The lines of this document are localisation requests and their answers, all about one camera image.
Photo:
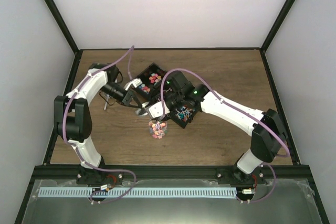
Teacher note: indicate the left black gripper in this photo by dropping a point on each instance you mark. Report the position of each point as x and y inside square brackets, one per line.
[128, 97]

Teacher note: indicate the round metal jar lid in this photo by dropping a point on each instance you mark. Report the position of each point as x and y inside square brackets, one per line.
[141, 112]

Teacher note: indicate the black three-compartment candy tray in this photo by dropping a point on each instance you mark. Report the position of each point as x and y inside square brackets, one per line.
[175, 82]

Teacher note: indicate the clear glass jar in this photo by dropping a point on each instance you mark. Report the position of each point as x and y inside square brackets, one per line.
[157, 129]

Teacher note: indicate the metal candy scoop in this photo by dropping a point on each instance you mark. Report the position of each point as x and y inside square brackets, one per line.
[106, 98]

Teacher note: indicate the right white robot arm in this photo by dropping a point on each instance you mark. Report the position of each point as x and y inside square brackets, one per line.
[265, 128]

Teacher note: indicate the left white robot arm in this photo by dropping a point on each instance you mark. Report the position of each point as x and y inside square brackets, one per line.
[72, 118]

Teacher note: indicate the pile of star candies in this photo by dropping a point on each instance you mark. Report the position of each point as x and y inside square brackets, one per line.
[150, 80]

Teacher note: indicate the pile of white-stick lollipops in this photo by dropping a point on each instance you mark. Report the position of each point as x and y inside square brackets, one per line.
[184, 114]

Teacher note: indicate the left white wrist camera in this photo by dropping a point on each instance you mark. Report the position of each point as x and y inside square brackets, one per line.
[133, 83]

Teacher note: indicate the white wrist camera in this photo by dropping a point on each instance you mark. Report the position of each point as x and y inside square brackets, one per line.
[157, 111]
[133, 83]

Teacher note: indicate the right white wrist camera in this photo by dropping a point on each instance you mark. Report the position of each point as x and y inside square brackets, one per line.
[157, 111]

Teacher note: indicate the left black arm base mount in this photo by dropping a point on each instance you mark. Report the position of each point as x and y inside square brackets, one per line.
[93, 177]

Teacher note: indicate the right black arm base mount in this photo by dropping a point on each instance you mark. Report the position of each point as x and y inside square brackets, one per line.
[235, 177]

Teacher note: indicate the light blue slotted cable duct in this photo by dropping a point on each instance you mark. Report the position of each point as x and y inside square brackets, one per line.
[139, 192]

